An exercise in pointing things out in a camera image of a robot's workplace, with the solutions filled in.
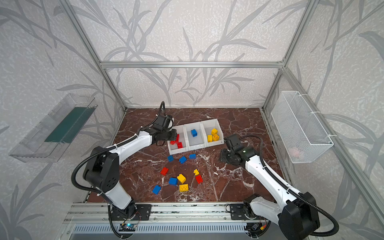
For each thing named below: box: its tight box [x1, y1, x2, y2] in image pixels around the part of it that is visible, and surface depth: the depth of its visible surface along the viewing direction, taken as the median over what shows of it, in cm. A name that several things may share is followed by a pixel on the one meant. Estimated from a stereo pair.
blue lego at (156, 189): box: [152, 185, 161, 195], surface depth 82 cm
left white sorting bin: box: [167, 124, 189, 155], surface depth 96 cm
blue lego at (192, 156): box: [188, 153, 197, 160], surface depth 95 cm
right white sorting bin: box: [200, 118, 225, 148], surface depth 101 cm
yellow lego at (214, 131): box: [211, 128, 219, 135], surface depth 104 cm
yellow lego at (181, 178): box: [177, 173, 187, 184], surface depth 84 cm
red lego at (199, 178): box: [195, 174, 204, 184], surface depth 86 cm
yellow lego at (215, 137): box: [212, 133, 220, 141], surface depth 101 cm
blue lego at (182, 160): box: [179, 156, 187, 164], surface depth 94 cm
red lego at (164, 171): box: [160, 167, 169, 176], surface depth 88 cm
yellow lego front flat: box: [179, 183, 189, 192], surface depth 82 cm
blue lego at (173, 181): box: [169, 177, 178, 186], surface depth 84 cm
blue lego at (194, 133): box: [190, 129, 198, 138], surface depth 107 cm
